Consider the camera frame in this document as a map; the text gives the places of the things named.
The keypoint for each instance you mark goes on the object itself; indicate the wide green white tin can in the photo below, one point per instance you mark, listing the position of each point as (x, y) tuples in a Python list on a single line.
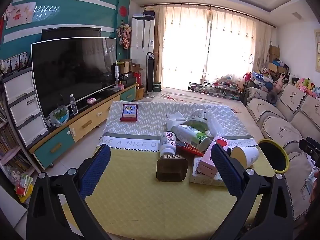
[(198, 120)]

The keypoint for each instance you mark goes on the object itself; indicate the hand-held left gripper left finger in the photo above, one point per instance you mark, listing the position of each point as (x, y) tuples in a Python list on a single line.
[(96, 170)]

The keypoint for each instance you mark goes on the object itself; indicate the white supplement bottle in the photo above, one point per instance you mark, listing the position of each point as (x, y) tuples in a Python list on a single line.
[(168, 143)]

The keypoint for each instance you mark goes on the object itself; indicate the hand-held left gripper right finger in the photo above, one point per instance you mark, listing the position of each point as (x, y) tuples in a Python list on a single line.
[(226, 170)]

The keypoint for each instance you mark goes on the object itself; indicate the slim green white tin can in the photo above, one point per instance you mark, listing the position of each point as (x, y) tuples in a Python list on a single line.
[(190, 135)]

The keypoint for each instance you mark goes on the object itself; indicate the pile of plush toys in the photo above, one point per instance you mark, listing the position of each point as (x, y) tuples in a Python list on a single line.
[(303, 83)]

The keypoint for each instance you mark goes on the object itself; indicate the blue card box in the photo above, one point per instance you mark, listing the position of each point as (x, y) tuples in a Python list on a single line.
[(129, 111)]

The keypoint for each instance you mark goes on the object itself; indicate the teal yellow television cabinet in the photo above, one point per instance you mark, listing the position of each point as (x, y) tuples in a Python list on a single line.
[(82, 127)]

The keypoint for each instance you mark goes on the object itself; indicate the black silver tower fan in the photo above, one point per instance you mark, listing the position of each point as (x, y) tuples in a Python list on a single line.
[(150, 75)]

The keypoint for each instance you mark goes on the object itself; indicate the silver wall stickers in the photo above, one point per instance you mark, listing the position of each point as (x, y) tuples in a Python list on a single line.
[(47, 11)]

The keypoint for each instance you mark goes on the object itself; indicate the red snack packet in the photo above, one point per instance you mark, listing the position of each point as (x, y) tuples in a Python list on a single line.
[(190, 151)]

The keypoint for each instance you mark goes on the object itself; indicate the stack of cardboard boxes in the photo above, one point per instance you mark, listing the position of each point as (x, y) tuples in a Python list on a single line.
[(274, 52)]

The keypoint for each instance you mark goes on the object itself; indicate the black white long box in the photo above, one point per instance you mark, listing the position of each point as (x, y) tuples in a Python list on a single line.
[(116, 75)]

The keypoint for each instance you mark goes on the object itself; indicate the clear water bottle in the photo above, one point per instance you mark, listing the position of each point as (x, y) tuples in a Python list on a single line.
[(74, 106)]

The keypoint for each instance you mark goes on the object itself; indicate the white plastic drawer unit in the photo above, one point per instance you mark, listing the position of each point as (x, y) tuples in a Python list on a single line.
[(22, 105)]

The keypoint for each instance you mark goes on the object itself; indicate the curved television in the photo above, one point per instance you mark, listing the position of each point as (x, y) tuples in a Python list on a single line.
[(72, 75)]

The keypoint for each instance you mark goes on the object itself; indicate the yellow grey patterned tablecloth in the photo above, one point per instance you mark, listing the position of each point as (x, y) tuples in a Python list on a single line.
[(140, 205)]

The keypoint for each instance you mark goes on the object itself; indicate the star patterned plush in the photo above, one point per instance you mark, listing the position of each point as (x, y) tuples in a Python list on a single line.
[(261, 78)]

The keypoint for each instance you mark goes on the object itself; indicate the cluttered glass coffee table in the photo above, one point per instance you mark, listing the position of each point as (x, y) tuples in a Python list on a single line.
[(212, 87)]

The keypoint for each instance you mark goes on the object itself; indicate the grey neck pillow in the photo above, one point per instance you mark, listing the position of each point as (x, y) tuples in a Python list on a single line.
[(271, 96)]

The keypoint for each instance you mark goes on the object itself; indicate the beige sofa with covers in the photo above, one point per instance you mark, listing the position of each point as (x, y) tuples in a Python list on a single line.
[(275, 130)]

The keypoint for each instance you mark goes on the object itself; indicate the framed wall picture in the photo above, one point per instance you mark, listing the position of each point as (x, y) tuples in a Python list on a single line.
[(317, 50)]

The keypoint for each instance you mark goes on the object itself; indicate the floral mattress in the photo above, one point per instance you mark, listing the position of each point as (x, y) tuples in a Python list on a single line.
[(180, 95)]

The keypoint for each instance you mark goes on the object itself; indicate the open cardboard boxes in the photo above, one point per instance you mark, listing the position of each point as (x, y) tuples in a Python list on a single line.
[(126, 66)]

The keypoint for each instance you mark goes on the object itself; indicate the red round wall ornament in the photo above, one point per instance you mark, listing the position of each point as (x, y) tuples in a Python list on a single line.
[(123, 10)]

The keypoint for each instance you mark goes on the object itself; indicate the white tissue paper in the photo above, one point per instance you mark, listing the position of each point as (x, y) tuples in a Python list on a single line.
[(175, 120)]

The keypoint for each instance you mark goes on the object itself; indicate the plastic bag with greens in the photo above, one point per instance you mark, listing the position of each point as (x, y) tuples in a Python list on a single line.
[(60, 116)]

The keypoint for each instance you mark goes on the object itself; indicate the cream sheer curtains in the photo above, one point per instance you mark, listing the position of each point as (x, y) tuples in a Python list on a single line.
[(182, 30)]

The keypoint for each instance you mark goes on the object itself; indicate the brown curtain rod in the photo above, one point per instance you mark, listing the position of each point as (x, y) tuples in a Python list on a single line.
[(200, 5)]

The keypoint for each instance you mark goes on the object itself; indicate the black bin with yellow rim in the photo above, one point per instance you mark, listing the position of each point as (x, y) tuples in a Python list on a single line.
[(272, 155)]

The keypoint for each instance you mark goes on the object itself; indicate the dark brown wooden box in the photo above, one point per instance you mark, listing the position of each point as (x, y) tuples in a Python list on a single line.
[(171, 168)]

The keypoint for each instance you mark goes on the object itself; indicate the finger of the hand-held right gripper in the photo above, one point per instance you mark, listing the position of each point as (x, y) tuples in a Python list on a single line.
[(310, 148)]

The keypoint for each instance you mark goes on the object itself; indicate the yellow wooden bucket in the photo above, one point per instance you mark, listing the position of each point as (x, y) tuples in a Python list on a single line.
[(140, 93)]

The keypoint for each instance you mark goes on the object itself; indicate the white paper cup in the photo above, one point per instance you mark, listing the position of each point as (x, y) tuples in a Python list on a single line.
[(246, 155)]

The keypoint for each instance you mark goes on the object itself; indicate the bookshelf with books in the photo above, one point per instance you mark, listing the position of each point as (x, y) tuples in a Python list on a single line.
[(10, 142)]

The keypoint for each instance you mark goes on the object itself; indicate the black flat television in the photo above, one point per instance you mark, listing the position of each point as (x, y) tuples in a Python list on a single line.
[(71, 33)]

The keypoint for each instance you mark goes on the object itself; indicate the red flat box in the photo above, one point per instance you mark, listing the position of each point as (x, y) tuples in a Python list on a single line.
[(127, 120)]

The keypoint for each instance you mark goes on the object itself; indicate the dark box on air conditioner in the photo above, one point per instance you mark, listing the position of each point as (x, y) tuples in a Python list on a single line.
[(149, 12)]

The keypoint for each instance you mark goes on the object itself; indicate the framed photos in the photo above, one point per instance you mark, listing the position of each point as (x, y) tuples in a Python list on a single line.
[(15, 62)]

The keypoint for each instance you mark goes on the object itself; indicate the pink carton box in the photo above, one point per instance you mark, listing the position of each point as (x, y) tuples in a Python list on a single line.
[(207, 162)]

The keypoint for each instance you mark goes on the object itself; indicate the hanging artificial flowers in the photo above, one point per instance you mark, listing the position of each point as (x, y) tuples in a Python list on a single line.
[(124, 33)]

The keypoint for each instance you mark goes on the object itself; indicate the cartoon wall poster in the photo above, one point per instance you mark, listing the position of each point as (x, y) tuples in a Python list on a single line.
[(21, 15)]

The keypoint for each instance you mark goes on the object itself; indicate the colourful booklets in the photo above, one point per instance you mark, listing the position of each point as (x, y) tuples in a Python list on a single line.
[(23, 188)]

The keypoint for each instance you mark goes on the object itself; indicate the small green box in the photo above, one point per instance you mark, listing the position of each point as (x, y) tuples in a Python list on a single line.
[(157, 87)]

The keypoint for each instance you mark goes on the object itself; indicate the small pink toy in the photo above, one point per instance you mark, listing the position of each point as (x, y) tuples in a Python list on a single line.
[(91, 101)]

